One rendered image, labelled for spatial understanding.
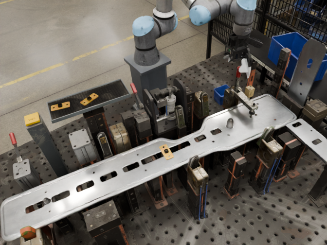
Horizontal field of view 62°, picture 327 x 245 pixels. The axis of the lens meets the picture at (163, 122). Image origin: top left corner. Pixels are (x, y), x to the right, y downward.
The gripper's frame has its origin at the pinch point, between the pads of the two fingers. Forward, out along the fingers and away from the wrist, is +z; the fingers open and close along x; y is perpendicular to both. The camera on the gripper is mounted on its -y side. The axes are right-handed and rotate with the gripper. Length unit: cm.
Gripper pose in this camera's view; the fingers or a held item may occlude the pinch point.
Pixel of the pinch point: (239, 69)
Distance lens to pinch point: 137.8
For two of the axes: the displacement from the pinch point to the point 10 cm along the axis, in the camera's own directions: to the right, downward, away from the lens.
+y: -9.0, 3.5, -2.6
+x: 4.3, 6.3, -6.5
